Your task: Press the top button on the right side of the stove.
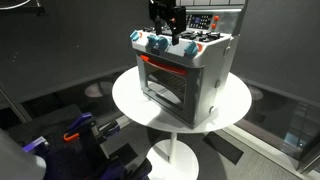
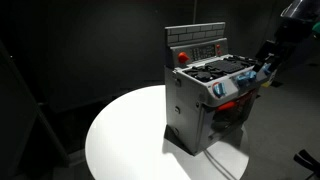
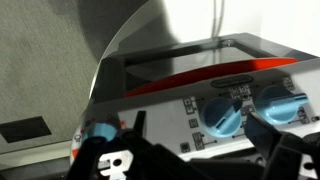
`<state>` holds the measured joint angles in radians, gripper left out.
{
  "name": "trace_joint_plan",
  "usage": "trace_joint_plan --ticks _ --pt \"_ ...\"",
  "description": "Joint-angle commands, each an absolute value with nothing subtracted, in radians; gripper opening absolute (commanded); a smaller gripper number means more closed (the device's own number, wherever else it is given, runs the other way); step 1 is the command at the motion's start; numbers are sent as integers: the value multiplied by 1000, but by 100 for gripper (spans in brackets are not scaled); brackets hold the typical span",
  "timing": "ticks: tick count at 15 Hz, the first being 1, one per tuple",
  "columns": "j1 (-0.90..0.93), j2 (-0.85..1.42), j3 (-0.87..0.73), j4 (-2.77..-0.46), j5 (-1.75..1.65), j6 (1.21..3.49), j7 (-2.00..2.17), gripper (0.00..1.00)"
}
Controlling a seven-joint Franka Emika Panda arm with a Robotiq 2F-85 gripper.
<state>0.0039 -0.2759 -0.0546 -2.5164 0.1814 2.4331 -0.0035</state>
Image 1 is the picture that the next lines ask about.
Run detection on white round pedestal table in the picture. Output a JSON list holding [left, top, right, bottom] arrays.
[[111, 65, 253, 180]]

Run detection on orange clip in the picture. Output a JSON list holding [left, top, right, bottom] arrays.
[[62, 132, 81, 143]]

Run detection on red oven door handle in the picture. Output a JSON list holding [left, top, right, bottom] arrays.
[[139, 54, 188, 77]]

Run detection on grey toy stove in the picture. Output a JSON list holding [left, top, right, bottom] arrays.
[[129, 0, 248, 130]]

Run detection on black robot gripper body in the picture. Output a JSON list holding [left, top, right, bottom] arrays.
[[148, 0, 187, 34]]

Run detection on round grey table base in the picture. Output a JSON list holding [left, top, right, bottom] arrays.
[[83, 81, 115, 99]]

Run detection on dark glass cabinet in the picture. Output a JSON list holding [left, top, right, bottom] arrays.
[[233, 77, 320, 174]]

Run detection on purple clamp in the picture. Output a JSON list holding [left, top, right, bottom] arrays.
[[67, 112, 98, 135], [22, 135, 50, 155]]

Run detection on silver black clamp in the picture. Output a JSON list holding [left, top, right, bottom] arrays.
[[99, 115, 132, 138]]

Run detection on blue stove knob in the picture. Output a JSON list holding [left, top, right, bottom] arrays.
[[146, 34, 160, 48], [157, 36, 171, 52], [129, 30, 141, 42], [184, 41, 200, 59]]

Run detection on black floor mat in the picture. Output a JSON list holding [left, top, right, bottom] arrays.
[[201, 131, 245, 166]]

